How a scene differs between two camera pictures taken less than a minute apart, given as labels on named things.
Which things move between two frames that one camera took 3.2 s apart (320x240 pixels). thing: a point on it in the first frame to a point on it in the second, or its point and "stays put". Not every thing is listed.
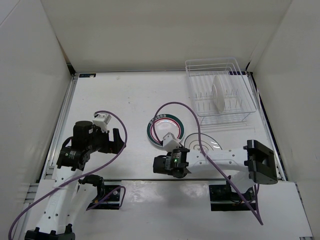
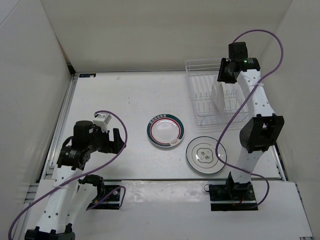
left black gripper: (117, 144) stays put
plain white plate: (218, 93) stays put
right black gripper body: (171, 152) to (232, 77)
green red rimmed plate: (164, 124) stays put
